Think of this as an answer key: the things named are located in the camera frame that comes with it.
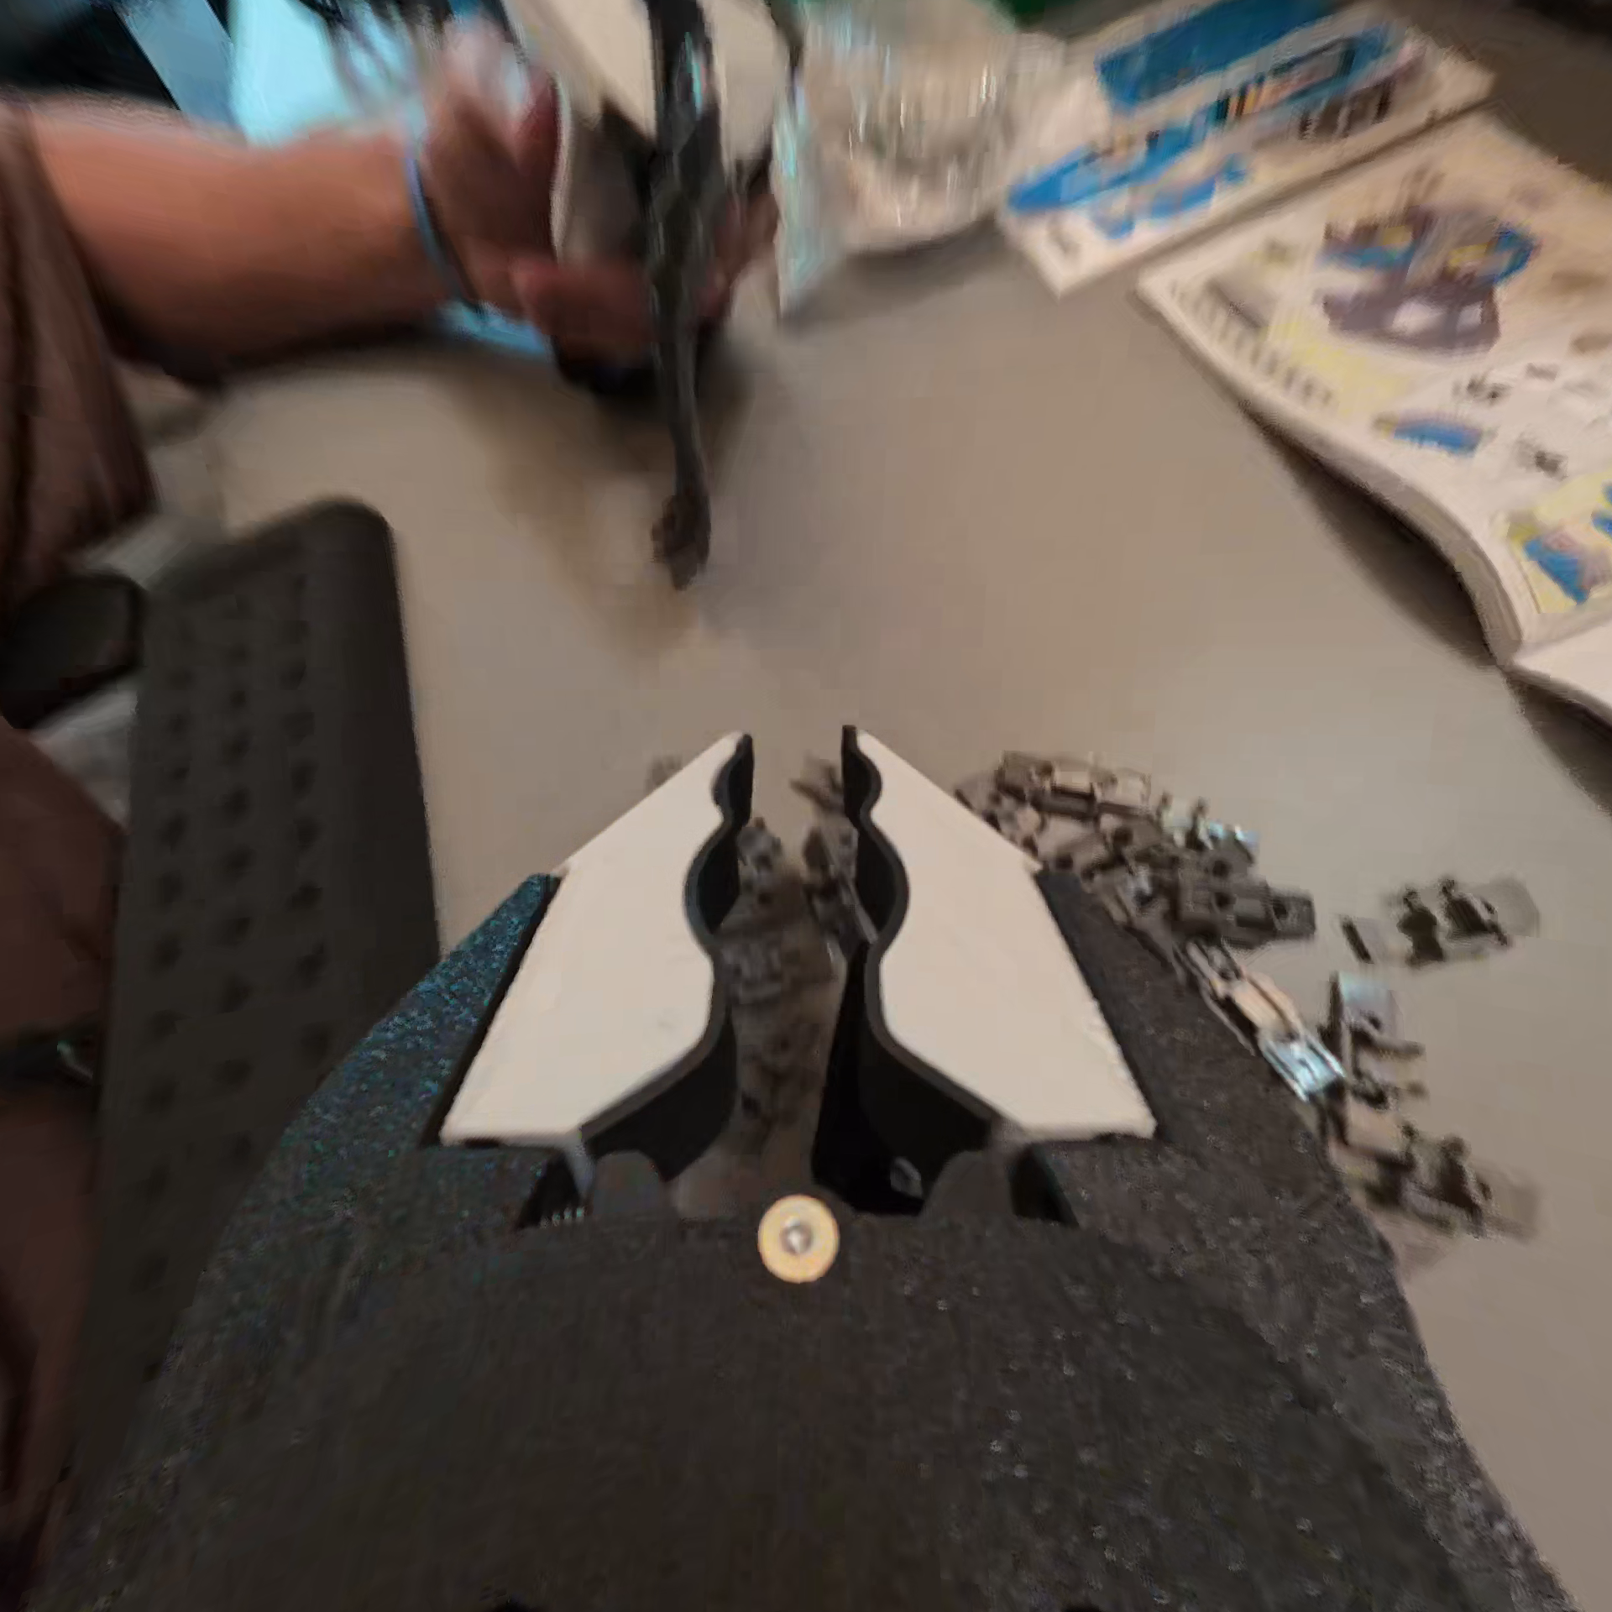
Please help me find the person's left forearm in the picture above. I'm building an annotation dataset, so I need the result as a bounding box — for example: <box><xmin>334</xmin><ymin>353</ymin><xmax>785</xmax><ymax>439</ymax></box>
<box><xmin>26</xmin><ymin>112</ymin><xmax>446</xmax><ymax>373</ymax></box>

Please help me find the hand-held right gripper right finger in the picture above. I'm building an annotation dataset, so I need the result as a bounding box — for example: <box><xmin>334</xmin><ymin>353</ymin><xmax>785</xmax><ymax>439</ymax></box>
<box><xmin>839</xmin><ymin>724</ymin><xmax>1157</xmax><ymax>1156</ymax></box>

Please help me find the blue wristband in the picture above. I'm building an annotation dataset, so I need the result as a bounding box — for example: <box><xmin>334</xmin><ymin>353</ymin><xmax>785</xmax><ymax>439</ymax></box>
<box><xmin>399</xmin><ymin>149</ymin><xmax>483</xmax><ymax>312</ymax></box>

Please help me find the black chair armrest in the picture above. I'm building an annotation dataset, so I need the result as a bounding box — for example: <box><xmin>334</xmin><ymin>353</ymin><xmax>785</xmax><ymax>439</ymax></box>
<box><xmin>0</xmin><ymin>572</ymin><xmax>149</xmax><ymax>728</ymax></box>

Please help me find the building instruction booklet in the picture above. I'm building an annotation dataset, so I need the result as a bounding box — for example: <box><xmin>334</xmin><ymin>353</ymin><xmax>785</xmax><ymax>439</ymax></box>
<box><xmin>1135</xmin><ymin>112</ymin><xmax>1612</xmax><ymax>728</ymax></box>

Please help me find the single grey track link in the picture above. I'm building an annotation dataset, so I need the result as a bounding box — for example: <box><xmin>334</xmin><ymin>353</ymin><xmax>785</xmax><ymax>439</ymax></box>
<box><xmin>1337</xmin><ymin>874</ymin><xmax>1544</xmax><ymax>971</ymax></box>

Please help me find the pile of grey track pieces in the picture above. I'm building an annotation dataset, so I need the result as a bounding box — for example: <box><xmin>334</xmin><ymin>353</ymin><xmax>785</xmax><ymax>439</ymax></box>
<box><xmin>638</xmin><ymin>748</ymin><xmax>1544</xmax><ymax>1243</ymax></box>

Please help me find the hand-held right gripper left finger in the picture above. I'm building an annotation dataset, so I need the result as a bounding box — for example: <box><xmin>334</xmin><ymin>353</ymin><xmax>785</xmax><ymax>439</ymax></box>
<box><xmin>440</xmin><ymin>731</ymin><xmax>757</xmax><ymax>1161</ymax></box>

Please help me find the grey toy track chain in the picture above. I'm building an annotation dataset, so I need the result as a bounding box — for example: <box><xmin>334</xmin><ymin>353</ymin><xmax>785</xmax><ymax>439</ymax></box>
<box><xmin>645</xmin><ymin>0</ymin><xmax>722</xmax><ymax>591</ymax></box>

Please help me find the crumpled clear plastic bag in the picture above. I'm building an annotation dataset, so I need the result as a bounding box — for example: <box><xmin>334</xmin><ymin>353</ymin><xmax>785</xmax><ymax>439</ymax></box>
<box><xmin>765</xmin><ymin>0</ymin><xmax>1062</xmax><ymax>320</ymax></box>

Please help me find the person's left hand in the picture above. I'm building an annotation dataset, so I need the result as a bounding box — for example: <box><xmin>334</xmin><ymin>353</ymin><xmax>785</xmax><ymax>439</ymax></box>
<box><xmin>421</xmin><ymin>68</ymin><xmax>777</xmax><ymax>369</ymax></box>

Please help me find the blue sticker sheet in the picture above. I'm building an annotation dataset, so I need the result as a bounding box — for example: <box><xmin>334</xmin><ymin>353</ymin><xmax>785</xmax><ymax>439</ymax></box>
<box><xmin>998</xmin><ymin>0</ymin><xmax>1496</xmax><ymax>299</ymax></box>

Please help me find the grey desk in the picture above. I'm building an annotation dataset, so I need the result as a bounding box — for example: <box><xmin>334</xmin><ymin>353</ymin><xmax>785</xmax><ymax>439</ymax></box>
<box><xmin>202</xmin><ymin>226</ymin><xmax>1612</xmax><ymax>1612</ymax></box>

